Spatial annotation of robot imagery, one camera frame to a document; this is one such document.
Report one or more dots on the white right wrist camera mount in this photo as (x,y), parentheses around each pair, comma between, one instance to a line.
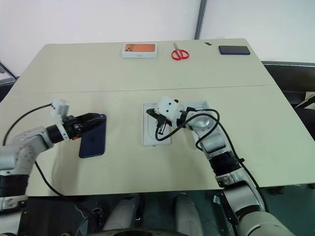
(167,107)

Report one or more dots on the grey metal post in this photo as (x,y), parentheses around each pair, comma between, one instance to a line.
(200,19)

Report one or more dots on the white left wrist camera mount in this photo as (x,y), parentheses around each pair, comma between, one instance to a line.
(60,107)

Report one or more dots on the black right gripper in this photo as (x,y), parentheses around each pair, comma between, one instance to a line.
(163,120)

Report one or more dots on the grey rounded shape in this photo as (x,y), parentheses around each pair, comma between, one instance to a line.
(123,214)
(187,214)

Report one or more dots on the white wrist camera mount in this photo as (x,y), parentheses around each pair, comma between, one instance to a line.
(167,107)
(60,107)

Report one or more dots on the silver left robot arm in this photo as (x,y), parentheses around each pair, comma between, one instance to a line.
(22,152)

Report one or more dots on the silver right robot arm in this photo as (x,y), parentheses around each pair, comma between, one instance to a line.
(211,145)

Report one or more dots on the dark blue smartphone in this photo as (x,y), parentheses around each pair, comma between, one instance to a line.
(93,145)

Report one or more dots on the grey side shelf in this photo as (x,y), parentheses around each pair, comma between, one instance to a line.
(6,73)

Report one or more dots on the white phone box base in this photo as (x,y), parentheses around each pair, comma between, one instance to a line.
(150,132)

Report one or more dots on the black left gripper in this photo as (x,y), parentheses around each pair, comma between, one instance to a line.
(72,129)

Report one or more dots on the orange printed phone box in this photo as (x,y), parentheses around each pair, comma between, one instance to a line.
(139,49)

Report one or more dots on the dark phone with blue rim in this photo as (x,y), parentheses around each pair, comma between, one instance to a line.
(234,50)

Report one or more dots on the white phone box lid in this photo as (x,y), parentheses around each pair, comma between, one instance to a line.
(199,104)

